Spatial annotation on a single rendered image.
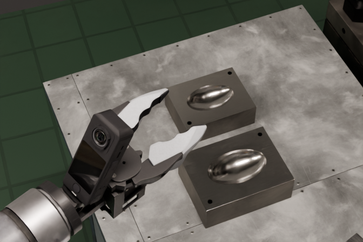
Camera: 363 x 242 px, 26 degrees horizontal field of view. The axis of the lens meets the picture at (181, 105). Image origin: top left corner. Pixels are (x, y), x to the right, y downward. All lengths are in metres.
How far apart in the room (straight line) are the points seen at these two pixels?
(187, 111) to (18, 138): 1.18
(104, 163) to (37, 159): 1.89
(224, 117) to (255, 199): 0.21
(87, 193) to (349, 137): 1.00
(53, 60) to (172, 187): 1.43
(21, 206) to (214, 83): 0.97
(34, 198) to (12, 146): 1.91
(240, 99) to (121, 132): 0.94
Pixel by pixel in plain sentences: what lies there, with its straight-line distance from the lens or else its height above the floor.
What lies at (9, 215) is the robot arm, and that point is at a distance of 0.90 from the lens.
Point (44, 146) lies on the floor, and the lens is 2.79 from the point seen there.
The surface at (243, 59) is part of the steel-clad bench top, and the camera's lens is 1.93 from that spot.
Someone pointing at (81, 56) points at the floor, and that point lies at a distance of 3.04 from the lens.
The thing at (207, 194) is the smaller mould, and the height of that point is 0.87.
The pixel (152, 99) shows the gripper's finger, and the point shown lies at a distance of 0.99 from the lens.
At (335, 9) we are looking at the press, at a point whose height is 0.78.
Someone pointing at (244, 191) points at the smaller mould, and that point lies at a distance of 1.62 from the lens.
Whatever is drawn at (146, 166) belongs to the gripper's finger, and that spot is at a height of 1.46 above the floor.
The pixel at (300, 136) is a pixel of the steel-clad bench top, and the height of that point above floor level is 0.80.
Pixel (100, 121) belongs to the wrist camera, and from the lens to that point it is 0.87.
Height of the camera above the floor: 2.23
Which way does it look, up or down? 51 degrees down
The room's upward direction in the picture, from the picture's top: straight up
